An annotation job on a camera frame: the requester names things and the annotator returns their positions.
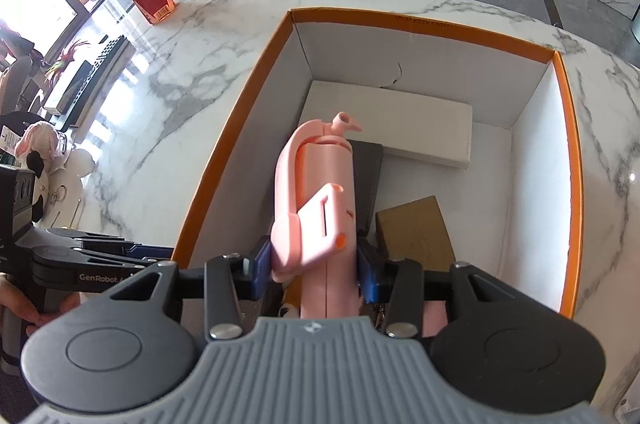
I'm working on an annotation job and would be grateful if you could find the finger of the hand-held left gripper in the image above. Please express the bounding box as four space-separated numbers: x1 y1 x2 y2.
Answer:
30 246 166 290
45 228 176 263

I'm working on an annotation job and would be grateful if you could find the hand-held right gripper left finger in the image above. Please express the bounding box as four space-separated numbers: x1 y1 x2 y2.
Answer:
107 236 275 341

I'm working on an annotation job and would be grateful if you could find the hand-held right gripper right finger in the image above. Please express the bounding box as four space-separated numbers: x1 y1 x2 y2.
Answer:
357 238 523 339

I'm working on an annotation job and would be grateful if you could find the small brown cardboard box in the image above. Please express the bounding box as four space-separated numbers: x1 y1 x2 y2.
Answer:
375 195 457 275

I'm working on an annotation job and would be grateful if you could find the pink pouch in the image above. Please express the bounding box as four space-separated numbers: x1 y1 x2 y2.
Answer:
422 301 448 337

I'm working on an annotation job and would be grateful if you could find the dark grey box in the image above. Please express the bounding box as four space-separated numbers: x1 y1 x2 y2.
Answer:
347 139 385 250

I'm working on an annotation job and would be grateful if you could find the orange cardboard box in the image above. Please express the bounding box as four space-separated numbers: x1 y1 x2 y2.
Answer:
172 6 585 320

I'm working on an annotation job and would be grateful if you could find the person's left hand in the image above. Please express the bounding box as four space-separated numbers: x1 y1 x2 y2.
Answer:
0 276 81 337

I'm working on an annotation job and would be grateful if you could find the pink striped plush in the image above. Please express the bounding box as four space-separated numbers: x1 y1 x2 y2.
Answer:
14 121 68 165

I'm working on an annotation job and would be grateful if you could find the white cow plush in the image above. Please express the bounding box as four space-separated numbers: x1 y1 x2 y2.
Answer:
27 149 96 225

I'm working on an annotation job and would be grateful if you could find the red feather toy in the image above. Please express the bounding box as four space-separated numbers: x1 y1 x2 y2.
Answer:
45 40 96 85

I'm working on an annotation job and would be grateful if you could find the metal key ring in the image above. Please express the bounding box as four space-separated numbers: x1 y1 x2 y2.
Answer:
47 184 83 225

